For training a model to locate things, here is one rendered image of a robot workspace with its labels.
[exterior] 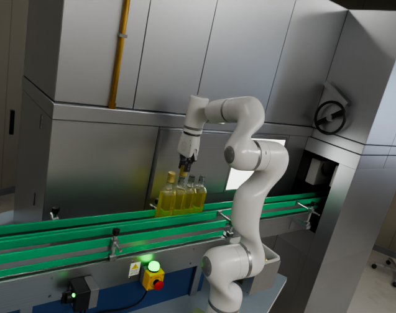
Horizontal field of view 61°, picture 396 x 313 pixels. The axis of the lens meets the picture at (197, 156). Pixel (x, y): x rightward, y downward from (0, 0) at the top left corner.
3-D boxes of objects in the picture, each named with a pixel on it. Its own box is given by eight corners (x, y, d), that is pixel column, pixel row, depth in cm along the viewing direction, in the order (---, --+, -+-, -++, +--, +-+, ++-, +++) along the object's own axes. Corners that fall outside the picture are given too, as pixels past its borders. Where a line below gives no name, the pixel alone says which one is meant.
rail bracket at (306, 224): (291, 226, 214) (301, 194, 208) (313, 240, 202) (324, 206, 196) (286, 226, 211) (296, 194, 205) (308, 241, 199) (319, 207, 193)
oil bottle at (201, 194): (192, 221, 170) (201, 182, 164) (199, 226, 166) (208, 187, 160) (183, 222, 167) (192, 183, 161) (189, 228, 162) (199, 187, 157)
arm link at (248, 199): (211, 268, 122) (247, 263, 130) (229, 289, 112) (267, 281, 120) (238, 135, 109) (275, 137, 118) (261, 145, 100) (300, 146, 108)
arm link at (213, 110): (258, 102, 127) (214, 105, 153) (222, 95, 119) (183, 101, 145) (256, 125, 127) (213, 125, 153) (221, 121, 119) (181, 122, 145)
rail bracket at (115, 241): (114, 257, 129) (120, 226, 125) (122, 268, 123) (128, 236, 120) (104, 259, 126) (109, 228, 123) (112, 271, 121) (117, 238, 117)
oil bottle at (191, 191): (182, 222, 167) (191, 182, 161) (188, 228, 163) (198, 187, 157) (173, 223, 164) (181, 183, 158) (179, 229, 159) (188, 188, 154)
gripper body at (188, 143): (179, 127, 148) (174, 151, 151) (191, 133, 140) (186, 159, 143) (193, 128, 153) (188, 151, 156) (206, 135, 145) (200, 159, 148)
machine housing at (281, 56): (265, 186, 345) (311, 28, 303) (332, 225, 286) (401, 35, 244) (4, 207, 202) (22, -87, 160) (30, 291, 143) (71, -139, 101)
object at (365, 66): (356, 150, 270) (398, 35, 246) (405, 167, 242) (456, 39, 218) (304, 149, 227) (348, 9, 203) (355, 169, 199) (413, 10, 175)
